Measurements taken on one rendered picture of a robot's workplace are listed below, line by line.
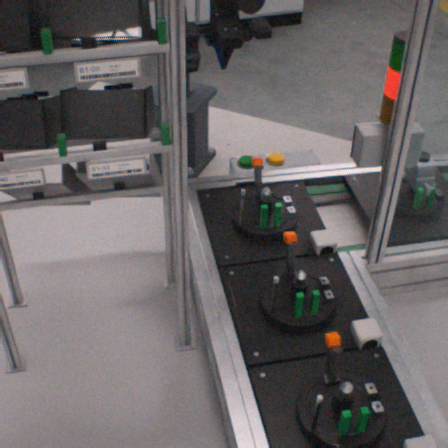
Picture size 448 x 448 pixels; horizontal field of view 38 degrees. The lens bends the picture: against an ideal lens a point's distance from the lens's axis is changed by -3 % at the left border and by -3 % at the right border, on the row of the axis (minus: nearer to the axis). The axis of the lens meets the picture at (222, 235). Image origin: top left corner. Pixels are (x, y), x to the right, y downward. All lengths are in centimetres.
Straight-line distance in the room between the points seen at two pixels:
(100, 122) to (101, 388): 49
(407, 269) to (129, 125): 66
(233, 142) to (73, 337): 77
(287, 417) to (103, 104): 55
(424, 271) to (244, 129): 73
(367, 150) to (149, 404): 59
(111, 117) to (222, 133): 88
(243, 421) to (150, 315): 37
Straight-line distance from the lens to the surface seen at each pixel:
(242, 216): 131
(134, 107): 100
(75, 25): 94
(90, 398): 121
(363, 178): 153
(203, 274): 126
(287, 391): 108
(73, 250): 149
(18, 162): 98
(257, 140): 183
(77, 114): 101
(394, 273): 137
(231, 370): 112
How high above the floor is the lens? 183
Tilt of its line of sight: 40 degrees down
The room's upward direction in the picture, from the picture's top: 1 degrees clockwise
